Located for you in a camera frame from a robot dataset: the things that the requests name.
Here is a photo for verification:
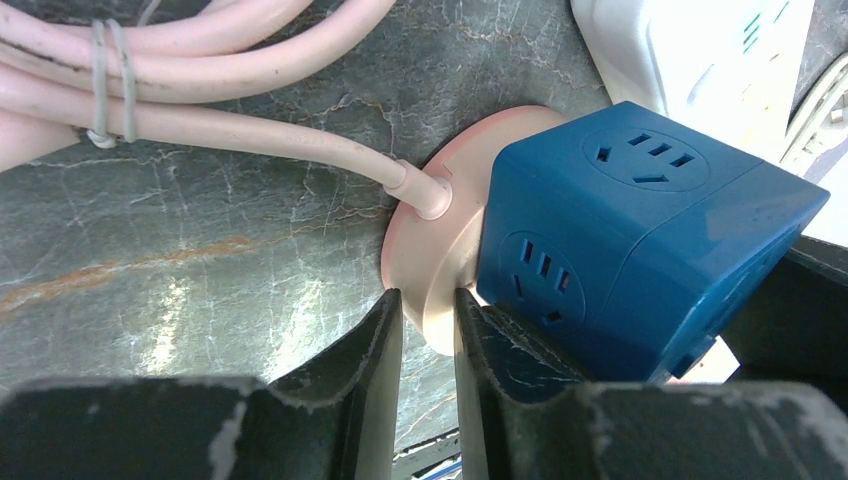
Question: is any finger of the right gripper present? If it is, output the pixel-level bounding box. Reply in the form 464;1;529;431
722;236;847;398

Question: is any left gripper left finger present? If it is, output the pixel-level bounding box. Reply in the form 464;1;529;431
1;289;403;479

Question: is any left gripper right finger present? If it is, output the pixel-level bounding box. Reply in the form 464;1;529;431
453;288;847;479

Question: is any pink round socket base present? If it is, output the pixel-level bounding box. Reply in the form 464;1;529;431
381;106;586;356

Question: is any dark blue cube socket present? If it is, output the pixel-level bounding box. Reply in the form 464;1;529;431
477;102;829;381

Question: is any long white power strip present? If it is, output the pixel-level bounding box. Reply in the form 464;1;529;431
571;0;814;164

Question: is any pink coiled cable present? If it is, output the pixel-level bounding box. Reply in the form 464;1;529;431
0;0;454;221

